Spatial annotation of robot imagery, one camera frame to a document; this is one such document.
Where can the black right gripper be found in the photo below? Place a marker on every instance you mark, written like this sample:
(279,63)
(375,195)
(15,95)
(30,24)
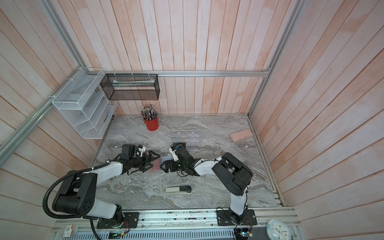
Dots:
(172,162)

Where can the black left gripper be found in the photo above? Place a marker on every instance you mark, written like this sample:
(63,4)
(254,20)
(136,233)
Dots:
(150,155)

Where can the black VIP card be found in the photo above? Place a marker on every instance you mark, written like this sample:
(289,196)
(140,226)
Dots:
(180,146)

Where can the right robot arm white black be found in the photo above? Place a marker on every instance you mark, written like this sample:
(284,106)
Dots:
(233,174)

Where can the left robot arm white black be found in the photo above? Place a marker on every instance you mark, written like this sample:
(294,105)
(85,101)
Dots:
(74,195)

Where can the beige black stapler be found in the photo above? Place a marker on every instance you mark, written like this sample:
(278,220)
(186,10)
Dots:
(179,190)

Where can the clear acrylic tiered organizer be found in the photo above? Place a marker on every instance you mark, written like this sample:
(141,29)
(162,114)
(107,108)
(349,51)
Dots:
(191,137)

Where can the red pencil cup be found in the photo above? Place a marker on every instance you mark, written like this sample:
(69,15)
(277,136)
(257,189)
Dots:
(152,125)

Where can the bundle of pencils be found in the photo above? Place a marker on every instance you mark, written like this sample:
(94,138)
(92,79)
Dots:
(149,113)

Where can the pink pencil case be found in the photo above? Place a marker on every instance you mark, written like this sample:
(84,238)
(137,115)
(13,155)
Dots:
(241,135)

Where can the small white label box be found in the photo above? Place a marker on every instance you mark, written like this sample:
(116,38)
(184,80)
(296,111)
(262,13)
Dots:
(70,231)

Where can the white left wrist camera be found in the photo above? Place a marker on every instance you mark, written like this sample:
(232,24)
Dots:
(139,150)

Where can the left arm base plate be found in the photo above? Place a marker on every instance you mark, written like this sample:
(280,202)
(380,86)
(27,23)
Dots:
(128,220)

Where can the aluminium front rail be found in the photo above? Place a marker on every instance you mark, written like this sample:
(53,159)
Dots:
(202,224)

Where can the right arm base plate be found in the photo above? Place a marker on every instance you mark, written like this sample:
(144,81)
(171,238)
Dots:
(229,218)

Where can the black mesh wall basket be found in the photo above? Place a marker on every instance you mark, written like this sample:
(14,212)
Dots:
(131,87)

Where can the white wire mesh shelf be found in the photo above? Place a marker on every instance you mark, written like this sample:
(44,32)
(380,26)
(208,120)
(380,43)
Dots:
(84,104)

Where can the white wall clock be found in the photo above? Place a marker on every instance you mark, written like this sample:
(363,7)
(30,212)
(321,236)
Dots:
(277,230)

